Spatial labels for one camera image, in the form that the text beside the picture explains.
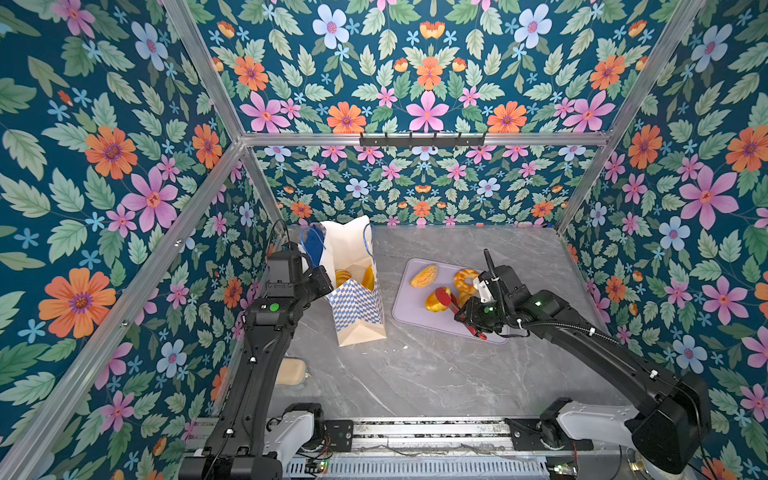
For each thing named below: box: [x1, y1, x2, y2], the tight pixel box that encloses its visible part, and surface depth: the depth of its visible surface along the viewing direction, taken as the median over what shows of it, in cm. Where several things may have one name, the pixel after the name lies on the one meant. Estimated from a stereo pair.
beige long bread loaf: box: [276, 357, 307, 385], surface depth 83 cm
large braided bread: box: [335, 269, 352, 288], surface depth 103 cm
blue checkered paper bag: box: [319, 215, 386, 347], surface depth 84 cm
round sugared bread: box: [410, 265, 438, 288], surface depth 101 cm
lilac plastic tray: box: [392, 258, 509, 345], surface depth 100 cm
